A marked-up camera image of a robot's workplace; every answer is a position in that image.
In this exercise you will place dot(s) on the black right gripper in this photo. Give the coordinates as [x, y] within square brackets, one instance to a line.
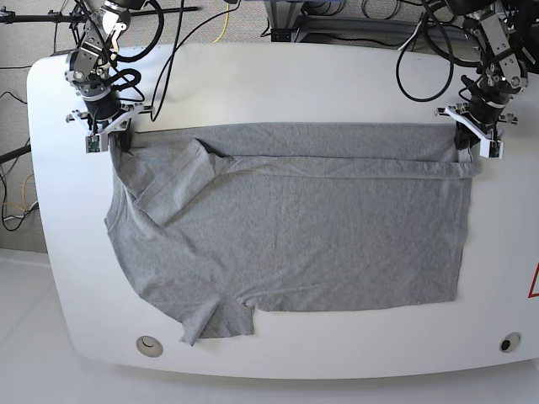
[108, 107]

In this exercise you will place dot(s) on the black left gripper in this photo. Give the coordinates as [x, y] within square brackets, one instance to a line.
[484, 112]

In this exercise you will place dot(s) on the grey T-shirt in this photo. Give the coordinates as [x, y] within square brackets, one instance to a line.
[211, 224]

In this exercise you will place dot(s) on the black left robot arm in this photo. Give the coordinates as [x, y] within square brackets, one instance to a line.
[501, 77]

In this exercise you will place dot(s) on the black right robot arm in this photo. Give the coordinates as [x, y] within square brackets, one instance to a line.
[91, 72]

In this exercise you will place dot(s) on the black tripod stand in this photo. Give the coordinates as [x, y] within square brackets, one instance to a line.
[42, 19]

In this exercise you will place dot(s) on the red triangle sticker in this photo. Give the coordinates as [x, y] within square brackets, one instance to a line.
[534, 291]

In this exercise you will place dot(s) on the beige table grommet cap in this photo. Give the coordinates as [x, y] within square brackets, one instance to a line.
[149, 346]

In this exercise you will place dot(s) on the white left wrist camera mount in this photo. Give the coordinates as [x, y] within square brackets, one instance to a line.
[490, 143]

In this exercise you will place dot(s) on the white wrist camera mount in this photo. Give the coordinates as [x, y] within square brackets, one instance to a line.
[490, 143]
[98, 130]

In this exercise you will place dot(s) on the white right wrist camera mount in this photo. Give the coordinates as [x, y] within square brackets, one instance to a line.
[98, 130]

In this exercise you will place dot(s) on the grey metal frame base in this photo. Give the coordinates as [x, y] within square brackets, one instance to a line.
[289, 24]

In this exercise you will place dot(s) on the black table cable grommet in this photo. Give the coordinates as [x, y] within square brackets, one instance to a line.
[510, 343]

